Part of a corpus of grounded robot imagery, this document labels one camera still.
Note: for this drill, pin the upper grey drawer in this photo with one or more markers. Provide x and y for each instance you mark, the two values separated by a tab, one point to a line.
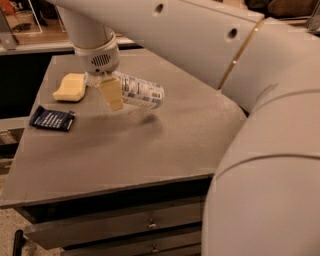
117	223

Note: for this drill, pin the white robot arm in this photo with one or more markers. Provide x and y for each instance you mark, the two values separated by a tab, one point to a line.
264	199

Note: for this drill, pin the clear blue-label plastic bottle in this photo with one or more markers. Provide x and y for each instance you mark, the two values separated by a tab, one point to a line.
139	92

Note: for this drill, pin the black cylinder on floor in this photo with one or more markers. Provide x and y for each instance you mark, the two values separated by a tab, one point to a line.
18	243

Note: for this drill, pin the grey drawer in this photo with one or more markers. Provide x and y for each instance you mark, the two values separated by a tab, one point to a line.
171	242
117	223

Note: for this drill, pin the grey drawer cabinet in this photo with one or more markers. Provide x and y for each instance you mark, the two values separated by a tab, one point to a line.
112	160

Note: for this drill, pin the lower grey drawer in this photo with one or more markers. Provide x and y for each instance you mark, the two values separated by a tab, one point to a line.
171	242

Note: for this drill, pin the metal railing post left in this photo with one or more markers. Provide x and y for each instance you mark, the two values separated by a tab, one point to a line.
7	39

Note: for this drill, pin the yellow sponge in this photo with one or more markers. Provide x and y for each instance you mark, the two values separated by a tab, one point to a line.
72	88

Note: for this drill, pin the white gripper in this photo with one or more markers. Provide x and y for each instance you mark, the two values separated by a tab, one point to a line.
98	61

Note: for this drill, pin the dark blue snack packet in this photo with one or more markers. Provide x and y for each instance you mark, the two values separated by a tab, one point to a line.
52	119

